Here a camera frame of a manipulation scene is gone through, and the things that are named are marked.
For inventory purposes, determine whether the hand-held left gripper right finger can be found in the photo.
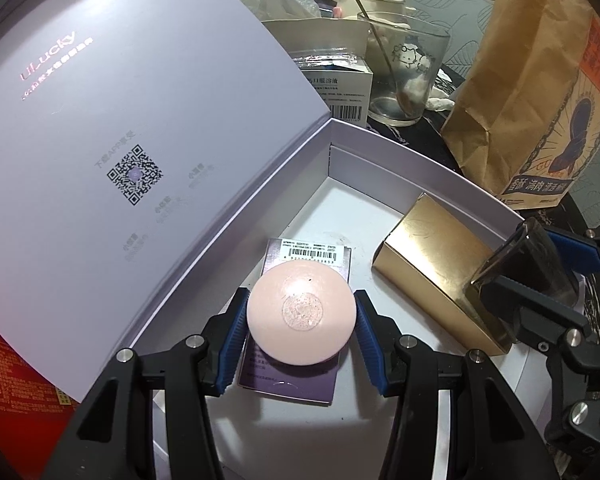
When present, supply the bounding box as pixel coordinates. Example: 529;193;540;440
352;289;536;480

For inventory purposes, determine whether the gold cardboard box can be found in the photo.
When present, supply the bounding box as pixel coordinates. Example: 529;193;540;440
371;192;518;356

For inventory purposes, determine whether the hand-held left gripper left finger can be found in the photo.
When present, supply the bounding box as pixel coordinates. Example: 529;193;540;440
67;286;253;480

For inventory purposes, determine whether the chair with light blue cover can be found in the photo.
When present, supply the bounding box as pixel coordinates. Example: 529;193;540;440
405;0;501;76

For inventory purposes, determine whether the lavender gift box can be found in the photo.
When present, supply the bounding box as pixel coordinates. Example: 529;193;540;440
0;0;526;480

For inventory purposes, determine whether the red canister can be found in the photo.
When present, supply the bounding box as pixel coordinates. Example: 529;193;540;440
0;310;81;441

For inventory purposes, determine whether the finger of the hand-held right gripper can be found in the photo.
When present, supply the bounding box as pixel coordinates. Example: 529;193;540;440
480;277;600;461
542;215;600;273

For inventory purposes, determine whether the brown printed paper bag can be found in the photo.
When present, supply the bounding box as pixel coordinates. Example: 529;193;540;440
440;0;600;211

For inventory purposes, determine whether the white medicine box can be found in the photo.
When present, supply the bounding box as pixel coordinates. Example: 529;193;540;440
290;47;373;128

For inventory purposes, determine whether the clear drinking glass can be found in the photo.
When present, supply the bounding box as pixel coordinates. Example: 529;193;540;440
356;12;452;128

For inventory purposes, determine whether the purple card box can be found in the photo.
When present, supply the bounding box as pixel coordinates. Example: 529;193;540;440
237;237;353;405

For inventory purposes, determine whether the pink round compact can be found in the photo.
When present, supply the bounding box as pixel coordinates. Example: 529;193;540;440
246;261;357;367

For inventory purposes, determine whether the crumpled white tissue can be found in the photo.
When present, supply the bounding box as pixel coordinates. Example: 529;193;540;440
426;91;456;112

